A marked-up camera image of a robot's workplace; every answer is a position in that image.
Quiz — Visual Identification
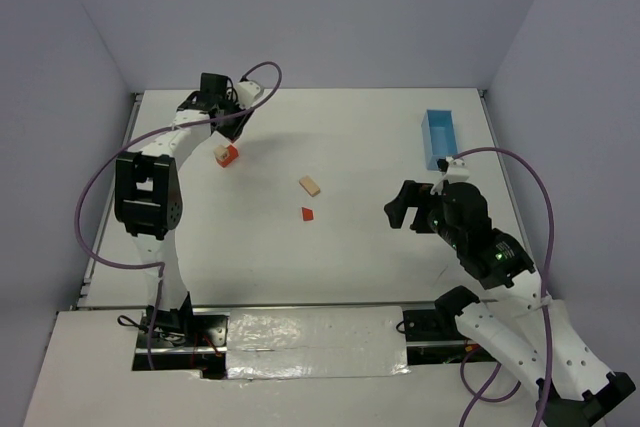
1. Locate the blue plastic box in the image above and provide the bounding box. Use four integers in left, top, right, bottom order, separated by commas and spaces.
421, 110, 458, 171

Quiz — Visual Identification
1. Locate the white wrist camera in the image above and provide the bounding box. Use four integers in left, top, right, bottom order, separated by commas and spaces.
430, 156, 470, 195
234, 80, 264, 109

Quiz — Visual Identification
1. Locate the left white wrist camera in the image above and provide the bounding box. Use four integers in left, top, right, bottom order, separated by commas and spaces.
234, 80, 264, 109

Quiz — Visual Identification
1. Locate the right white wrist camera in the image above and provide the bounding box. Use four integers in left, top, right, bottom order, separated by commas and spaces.
430, 156, 470, 195

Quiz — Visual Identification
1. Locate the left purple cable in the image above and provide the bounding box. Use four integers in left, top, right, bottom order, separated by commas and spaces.
74, 62, 284, 371

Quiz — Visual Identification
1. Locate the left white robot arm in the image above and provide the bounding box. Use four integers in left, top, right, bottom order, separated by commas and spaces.
114, 73, 264, 337

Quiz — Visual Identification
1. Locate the red cube block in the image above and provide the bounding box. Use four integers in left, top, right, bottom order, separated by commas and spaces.
226, 145, 239, 159

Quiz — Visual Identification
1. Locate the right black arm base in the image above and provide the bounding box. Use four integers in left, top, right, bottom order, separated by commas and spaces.
396, 307, 479, 366

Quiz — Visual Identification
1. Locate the natural wood cube with windows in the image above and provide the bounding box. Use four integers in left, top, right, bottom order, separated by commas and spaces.
214, 145, 228, 160

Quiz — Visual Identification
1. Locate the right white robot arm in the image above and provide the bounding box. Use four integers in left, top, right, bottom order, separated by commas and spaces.
384, 180, 636, 426

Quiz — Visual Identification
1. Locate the silver foil tape sheet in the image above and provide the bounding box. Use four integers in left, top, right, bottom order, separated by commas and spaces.
226, 306, 410, 380

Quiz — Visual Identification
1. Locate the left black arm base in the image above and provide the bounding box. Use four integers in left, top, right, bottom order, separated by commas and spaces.
116, 313, 229, 380

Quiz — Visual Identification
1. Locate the natural wood block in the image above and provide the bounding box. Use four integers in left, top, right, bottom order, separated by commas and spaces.
299, 176, 321, 197

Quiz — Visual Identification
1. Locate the red wedge block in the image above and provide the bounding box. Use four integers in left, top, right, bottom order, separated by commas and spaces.
301, 207, 314, 222

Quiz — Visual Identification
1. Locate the red cube with window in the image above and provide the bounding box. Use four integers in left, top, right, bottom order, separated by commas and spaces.
216, 156, 235, 168

